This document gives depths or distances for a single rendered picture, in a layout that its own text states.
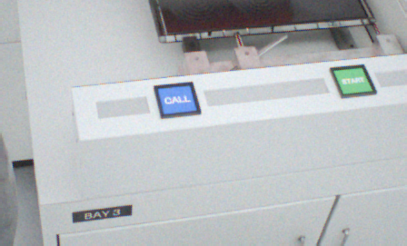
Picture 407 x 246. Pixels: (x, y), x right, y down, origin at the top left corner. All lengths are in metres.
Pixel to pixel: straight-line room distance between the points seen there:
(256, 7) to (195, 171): 0.33
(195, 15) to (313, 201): 0.36
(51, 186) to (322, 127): 0.40
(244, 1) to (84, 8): 0.29
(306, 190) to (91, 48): 0.43
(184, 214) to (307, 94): 0.28
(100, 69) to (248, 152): 0.31
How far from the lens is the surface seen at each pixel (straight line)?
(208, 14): 1.30
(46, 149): 1.21
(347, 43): 1.38
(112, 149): 1.06
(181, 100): 1.08
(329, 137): 1.17
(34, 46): 1.35
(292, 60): 1.28
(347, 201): 1.34
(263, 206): 1.28
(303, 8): 1.34
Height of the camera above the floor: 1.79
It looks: 50 degrees down
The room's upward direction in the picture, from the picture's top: 9 degrees clockwise
